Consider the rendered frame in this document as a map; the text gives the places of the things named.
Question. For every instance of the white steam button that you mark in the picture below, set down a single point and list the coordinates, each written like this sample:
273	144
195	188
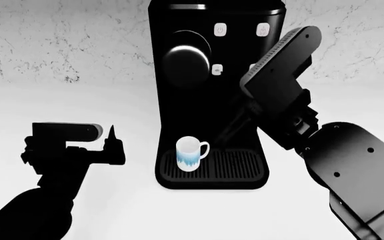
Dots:
262	30

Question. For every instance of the white cup button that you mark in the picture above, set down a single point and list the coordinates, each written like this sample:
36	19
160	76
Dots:
217	69

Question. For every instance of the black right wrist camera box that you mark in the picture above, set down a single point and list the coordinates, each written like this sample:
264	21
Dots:
278	65

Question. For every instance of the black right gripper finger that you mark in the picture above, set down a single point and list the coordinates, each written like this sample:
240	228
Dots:
238	120

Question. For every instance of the black ribbed drip tray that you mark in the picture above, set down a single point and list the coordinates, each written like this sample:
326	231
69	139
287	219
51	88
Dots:
232	165

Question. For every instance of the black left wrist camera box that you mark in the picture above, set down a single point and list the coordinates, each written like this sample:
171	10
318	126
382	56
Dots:
65	132

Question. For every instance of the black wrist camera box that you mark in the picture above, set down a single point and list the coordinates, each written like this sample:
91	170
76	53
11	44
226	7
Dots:
65	132
278	65

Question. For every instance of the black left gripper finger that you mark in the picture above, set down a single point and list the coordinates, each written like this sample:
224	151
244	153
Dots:
115	152

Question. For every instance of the white mug with blue pattern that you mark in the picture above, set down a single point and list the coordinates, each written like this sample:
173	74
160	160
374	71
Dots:
187	160

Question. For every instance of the black coffee machine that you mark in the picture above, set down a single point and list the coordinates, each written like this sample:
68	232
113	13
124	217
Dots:
192	112

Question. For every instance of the white power button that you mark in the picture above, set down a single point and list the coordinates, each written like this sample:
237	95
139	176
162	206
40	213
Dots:
220	30

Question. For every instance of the round black brew head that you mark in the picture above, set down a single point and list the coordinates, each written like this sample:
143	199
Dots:
187	60

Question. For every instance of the white coffee button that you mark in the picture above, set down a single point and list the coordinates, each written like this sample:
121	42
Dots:
251	66

